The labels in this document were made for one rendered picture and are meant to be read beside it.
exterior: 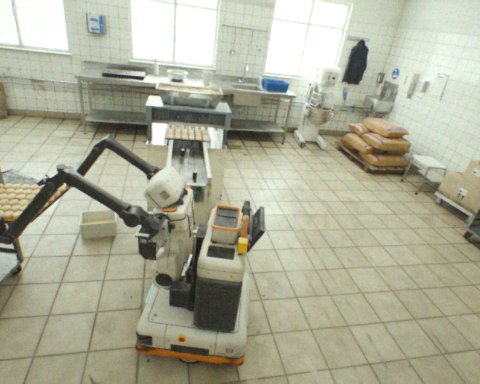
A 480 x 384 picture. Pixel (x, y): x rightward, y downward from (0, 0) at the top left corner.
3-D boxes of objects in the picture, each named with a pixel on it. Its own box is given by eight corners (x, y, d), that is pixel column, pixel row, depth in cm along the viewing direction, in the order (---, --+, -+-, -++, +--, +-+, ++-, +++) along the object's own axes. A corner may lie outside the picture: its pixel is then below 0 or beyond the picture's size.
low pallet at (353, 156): (332, 146, 600) (334, 141, 595) (369, 148, 622) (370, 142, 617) (369, 175, 500) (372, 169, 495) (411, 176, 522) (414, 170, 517)
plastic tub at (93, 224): (116, 222, 312) (115, 209, 304) (116, 236, 294) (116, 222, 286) (82, 225, 302) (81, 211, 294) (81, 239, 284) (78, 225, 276)
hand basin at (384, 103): (396, 136, 584) (420, 73, 531) (378, 134, 575) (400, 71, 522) (367, 119, 667) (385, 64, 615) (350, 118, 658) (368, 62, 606)
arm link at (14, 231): (57, 188, 143) (68, 180, 154) (46, 180, 142) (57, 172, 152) (6, 249, 153) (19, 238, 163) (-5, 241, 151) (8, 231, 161)
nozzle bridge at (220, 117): (149, 131, 306) (148, 95, 290) (223, 136, 320) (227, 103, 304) (145, 143, 278) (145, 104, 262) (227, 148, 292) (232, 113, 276)
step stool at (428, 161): (443, 197, 466) (457, 169, 444) (415, 194, 460) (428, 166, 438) (426, 183, 504) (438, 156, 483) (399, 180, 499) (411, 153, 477)
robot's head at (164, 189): (188, 182, 182) (171, 162, 177) (180, 200, 164) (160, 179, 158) (169, 194, 187) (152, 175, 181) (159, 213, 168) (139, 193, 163)
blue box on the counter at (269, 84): (266, 91, 537) (267, 81, 530) (260, 86, 562) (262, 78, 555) (288, 92, 548) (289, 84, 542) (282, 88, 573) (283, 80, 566)
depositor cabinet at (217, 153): (157, 168, 428) (157, 105, 388) (209, 170, 442) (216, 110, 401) (147, 222, 319) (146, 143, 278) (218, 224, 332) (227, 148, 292)
